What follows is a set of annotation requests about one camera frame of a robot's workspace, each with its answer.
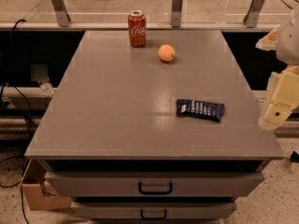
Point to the orange fruit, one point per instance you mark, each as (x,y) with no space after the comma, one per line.
(166,53)

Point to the lower grey drawer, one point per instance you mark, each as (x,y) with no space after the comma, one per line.
(153,211)

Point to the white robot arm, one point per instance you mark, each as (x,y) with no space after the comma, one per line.
(284,40)

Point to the upper grey drawer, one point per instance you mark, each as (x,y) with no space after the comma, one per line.
(153,184)

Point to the red Coca-Cola can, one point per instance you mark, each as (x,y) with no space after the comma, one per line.
(137,28)

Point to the right metal railing bracket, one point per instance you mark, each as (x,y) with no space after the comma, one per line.
(253,14)

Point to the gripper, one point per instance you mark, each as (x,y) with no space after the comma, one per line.
(289,44)

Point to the grey drawer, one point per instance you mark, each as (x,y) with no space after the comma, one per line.
(153,184)
(153,211)

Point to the left metal railing bracket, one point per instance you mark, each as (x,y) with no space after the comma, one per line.
(62,16)

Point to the cardboard box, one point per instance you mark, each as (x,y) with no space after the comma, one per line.
(38,192)

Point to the middle metal railing bracket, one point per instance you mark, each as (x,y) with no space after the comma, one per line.
(176,13)

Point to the dark object on floor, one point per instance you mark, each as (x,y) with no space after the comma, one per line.
(294,157)

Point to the metal railing bracket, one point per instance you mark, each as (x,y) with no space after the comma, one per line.
(176,13)
(253,14)
(62,16)

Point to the blue RXBAR wrapper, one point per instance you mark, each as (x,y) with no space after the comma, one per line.
(200,109)

